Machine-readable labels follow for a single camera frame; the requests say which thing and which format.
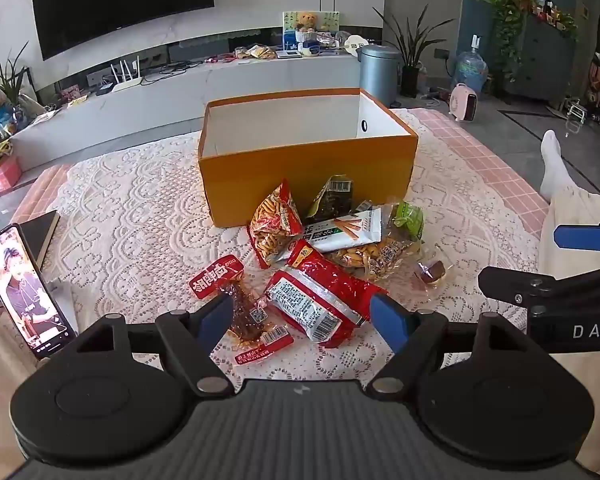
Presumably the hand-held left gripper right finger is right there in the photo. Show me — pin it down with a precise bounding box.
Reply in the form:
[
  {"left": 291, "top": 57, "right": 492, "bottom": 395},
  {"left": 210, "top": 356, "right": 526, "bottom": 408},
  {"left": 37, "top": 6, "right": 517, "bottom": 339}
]
[{"left": 364, "top": 292, "right": 531, "bottom": 397}]

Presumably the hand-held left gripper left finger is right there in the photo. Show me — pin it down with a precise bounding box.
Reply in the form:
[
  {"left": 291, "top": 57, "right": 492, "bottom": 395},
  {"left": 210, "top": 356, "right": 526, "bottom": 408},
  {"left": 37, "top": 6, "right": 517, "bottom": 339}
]
[{"left": 75, "top": 291, "right": 234, "bottom": 396}]

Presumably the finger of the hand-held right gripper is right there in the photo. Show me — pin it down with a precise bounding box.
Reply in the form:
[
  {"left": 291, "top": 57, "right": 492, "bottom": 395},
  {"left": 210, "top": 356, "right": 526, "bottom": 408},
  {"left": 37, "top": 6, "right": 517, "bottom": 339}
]
[
  {"left": 478, "top": 263, "right": 600, "bottom": 309},
  {"left": 554, "top": 220, "right": 600, "bottom": 253}
]

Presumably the red header braised meat packet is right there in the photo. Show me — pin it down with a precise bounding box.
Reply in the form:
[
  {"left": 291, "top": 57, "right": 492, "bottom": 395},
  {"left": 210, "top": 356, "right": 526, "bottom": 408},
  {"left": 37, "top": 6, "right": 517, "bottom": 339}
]
[{"left": 188, "top": 255, "right": 295, "bottom": 367}]

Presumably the clear yellow nut packet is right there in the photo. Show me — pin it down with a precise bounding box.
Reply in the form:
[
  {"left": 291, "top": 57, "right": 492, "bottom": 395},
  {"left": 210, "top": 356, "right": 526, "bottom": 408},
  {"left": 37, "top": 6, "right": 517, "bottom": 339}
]
[{"left": 330, "top": 237, "right": 422, "bottom": 282}]

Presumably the small clear brown pastry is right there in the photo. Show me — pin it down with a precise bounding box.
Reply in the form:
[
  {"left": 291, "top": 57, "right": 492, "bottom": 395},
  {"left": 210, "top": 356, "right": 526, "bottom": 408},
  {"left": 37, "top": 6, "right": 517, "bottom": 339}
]
[{"left": 414, "top": 259, "right": 454, "bottom": 289}]

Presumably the large red foil packet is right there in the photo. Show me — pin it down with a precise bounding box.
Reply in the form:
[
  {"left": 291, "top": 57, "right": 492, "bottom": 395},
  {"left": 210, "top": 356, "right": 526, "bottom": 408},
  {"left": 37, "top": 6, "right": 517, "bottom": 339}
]
[{"left": 266, "top": 240, "right": 389, "bottom": 351}]

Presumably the white pretzel stick packet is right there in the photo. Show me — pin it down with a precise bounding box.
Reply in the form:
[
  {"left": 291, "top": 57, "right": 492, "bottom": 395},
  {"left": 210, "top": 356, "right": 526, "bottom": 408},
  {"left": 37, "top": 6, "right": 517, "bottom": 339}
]
[{"left": 300, "top": 206, "right": 383, "bottom": 254}]

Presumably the clear green label snack bag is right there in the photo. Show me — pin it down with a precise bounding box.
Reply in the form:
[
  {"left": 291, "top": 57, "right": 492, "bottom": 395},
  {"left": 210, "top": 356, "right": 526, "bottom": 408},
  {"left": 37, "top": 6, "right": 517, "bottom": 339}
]
[{"left": 389, "top": 201, "right": 426, "bottom": 242}]

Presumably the red stick snack packet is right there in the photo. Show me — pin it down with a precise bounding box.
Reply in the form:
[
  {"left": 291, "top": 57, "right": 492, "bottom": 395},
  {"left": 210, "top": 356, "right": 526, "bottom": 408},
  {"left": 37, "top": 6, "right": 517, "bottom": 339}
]
[{"left": 248, "top": 178, "right": 305, "bottom": 269}]

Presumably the dark green snack packet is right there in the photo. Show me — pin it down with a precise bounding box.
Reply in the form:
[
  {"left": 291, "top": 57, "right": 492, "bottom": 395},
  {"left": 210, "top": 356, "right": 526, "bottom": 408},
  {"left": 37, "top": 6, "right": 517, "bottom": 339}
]
[{"left": 305, "top": 175, "right": 356, "bottom": 226}]

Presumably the orange cardboard box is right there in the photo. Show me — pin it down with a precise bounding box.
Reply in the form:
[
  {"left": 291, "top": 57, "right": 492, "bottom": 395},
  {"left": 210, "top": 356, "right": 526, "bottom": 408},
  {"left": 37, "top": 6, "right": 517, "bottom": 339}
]
[{"left": 196, "top": 87, "right": 419, "bottom": 228}]

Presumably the person's right leg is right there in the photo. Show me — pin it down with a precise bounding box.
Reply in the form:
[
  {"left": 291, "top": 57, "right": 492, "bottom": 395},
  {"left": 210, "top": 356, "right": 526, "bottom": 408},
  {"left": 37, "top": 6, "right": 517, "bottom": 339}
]
[{"left": 536, "top": 129, "right": 600, "bottom": 480}]

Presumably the person's leg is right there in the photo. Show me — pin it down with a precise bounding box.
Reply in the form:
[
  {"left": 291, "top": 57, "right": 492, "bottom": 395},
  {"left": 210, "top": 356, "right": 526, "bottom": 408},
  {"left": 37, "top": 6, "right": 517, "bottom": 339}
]
[
  {"left": 536, "top": 129, "right": 600, "bottom": 480},
  {"left": 0, "top": 304, "right": 37, "bottom": 480}
]

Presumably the pink checked blanket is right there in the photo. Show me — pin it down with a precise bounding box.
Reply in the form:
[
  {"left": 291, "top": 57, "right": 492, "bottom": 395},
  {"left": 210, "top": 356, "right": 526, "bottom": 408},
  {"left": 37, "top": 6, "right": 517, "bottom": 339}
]
[{"left": 10, "top": 106, "right": 571, "bottom": 242}]

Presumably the blue cabinet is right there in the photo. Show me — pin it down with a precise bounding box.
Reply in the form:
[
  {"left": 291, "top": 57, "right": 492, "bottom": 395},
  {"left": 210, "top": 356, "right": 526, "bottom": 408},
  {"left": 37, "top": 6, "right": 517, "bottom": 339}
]
[{"left": 504, "top": 9, "right": 582, "bottom": 102}]

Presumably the pink space heater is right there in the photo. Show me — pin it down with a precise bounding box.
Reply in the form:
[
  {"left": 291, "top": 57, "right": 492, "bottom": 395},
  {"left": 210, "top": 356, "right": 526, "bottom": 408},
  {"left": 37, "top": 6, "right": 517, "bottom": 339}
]
[{"left": 450, "top": 83, "right": 481, "bottom": 122}]

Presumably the black smartphone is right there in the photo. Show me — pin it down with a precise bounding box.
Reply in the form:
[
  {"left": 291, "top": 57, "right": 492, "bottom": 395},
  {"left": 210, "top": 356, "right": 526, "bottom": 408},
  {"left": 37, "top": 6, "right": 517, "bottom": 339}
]
[{"left": 0, "top": 223, "right": 77, "bottom": 361}]

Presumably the dark book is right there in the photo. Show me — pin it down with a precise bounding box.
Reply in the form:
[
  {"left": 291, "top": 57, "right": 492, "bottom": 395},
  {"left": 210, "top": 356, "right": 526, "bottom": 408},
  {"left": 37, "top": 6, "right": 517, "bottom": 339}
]
[{"left": 17, "top": 210, "right": 61, "bottom": 274}]

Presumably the water bottle with pump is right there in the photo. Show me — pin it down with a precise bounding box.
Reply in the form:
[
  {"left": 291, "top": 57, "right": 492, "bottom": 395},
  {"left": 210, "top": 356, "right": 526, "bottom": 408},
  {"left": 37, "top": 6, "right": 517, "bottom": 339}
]
[{"left": 452, "top": 34, "right": 491, "bottom": 94}]

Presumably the person's left leg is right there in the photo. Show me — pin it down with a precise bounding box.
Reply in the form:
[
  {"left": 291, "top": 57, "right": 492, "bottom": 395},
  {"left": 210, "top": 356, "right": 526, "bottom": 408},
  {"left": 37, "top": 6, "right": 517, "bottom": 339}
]
[{"left": 0, "top": 304, "right": 37, "bottom": 480}]

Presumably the white marble television console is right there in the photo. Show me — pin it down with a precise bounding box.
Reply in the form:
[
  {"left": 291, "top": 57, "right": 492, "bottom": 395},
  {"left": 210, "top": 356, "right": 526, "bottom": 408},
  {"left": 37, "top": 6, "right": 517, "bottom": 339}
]
[{"left": 7, "top": 51, "right": 362, "bottom": 167}]

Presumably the row of cabinet top ornaments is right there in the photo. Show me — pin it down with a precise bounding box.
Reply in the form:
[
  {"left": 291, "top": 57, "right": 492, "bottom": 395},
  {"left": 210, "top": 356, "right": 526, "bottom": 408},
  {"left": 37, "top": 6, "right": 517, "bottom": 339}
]
[{"left": 530, "top": 0, "right": 579, "bottom": 37}]

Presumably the trailing vine plant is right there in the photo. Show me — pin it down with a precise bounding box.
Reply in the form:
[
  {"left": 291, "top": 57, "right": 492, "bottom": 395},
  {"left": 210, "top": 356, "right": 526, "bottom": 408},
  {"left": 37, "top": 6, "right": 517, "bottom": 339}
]
[{"left": 474, "top": 0, "right": 537, "bottom": 63}]

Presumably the blue grey trash can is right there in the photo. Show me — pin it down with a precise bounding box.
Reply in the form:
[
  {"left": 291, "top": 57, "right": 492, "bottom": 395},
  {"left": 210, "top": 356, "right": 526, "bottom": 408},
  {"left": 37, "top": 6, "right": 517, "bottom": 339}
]
[{"left": 358, "top": 44, "right": 401, "bottom": 107}]

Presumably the long leaf potted plant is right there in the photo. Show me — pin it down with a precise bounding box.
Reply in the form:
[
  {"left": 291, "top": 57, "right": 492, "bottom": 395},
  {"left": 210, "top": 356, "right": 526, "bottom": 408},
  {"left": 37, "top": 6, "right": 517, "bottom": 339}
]
[{"left": 372, "top": 4, "right": 457, "bottom": 99}]

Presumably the pink cardboard box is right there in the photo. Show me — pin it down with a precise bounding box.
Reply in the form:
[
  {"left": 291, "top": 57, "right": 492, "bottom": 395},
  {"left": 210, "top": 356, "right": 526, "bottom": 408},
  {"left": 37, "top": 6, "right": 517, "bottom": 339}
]
[{"left": 0, "top": 155, "right": 24, "bottom": 196}]

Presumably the white router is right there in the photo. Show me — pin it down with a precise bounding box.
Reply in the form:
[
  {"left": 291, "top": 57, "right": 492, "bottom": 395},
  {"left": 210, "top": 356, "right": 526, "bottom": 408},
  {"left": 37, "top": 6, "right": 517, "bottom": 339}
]
[{"left": 110, "top": 57, "right": 144, "bottom": 92}]

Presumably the pile of yellow snack bags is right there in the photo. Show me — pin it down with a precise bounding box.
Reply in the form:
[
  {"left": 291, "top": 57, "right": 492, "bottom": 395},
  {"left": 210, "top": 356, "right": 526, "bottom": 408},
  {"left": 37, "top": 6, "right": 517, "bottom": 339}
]
[{"left": 234, "top": 43, "right": 277, "bottom": 61}]

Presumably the green framed picture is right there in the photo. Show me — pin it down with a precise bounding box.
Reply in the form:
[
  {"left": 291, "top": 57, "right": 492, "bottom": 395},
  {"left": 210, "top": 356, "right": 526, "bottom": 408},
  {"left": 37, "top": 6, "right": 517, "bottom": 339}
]
[{"left": 282, "top": 9, "right": 341, "bottom": 54}]

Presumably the potted aloe plant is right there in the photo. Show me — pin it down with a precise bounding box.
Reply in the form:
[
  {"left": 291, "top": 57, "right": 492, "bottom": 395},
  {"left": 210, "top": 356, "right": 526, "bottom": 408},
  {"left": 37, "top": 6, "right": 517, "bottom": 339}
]
[{"left": 0, "top": 41, "right": 37, "bottom": 113}]

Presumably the black curved television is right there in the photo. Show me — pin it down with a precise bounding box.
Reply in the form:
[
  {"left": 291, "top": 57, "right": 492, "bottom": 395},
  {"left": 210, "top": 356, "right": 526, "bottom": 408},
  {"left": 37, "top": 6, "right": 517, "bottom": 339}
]
[{"left": 30, "top": 0, "right": 216, "bottom": 61}]

